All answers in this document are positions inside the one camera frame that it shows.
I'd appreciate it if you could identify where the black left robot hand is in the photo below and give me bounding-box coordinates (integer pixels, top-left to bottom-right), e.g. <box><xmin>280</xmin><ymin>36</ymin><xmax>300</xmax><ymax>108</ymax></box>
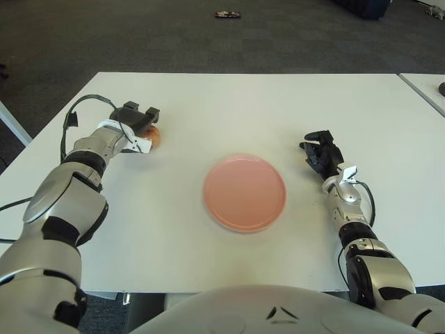
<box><xmin>109</xmin><ymin>100</ymin><xmax>161</xmax><ymax>154</ymax></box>

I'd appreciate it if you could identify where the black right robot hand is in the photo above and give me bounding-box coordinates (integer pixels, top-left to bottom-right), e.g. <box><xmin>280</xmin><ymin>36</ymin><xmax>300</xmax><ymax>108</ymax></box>
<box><xmin>298</xmin><ymin>129</ymin><xmax>359</xmax><ymax>185</ymax></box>

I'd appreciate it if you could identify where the red apple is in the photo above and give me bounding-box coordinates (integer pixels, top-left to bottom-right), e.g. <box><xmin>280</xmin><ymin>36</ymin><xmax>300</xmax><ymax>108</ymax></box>
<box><xmin>144</xmin><ymin>125</ymin><xmax>163</xmax><ymax>150</ymax></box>

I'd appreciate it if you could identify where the pink round plate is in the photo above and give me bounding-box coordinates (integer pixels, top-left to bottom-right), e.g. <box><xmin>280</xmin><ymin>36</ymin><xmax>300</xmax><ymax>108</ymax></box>
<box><xmin>203</xmin><ymin>154</ymin><xmax>288</xmax><ymax>233</ymax></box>

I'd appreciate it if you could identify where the white table leg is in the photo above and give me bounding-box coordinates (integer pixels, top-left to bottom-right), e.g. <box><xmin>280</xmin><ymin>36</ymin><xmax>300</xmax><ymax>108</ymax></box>
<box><xmin>0</xmin><ymin>100</ymin><xmax>33</xmax><ymax>147</ymax></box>

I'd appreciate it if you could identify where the dark blue bag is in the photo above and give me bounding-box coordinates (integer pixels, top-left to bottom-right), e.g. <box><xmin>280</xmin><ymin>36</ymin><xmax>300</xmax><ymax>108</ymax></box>
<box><xmin>330</xmin><ymin>0</ymin><xmax>394</xmax><ymax>21</ymax></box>

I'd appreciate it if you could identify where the grey robot torso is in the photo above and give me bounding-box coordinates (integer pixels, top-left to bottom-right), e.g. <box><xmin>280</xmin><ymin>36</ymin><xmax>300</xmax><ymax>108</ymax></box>
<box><xmin>130</xmin><ymin>284</ymin><xmax>445</xmax><ymax>334</ymax></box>

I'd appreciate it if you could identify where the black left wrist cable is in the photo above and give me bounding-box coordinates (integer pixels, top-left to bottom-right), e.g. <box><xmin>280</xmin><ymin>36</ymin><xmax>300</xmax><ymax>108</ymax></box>
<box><xmin>59</xmin><ymin>94</ymin><xmax>140</xmax><ymax>163</ymax></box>

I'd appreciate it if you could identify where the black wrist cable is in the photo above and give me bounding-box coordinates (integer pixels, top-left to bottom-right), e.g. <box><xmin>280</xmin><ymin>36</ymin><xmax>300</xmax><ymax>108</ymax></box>
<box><xmin>59</xmin><ymin>94</ymin><xmax>140</xmax><ymax>163</ymax></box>
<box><xmin>354</xmin><ymin>180</ymin><xmax>376</xmax><ymax>227</ymax></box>

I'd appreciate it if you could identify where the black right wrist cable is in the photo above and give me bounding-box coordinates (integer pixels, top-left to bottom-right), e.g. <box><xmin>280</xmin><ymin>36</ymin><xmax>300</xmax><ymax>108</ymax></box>
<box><xmin>354</xmin><ymin>180</ymin><xmax>376</xmax><ymax>227</ymax></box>

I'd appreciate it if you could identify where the thin black shoulder cable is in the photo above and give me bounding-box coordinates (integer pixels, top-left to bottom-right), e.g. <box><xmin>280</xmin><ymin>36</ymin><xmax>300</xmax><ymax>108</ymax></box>
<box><xmin>0</xmin><ymin>198</ymin><xmax>34</xmax><ymax>244</ymax></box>

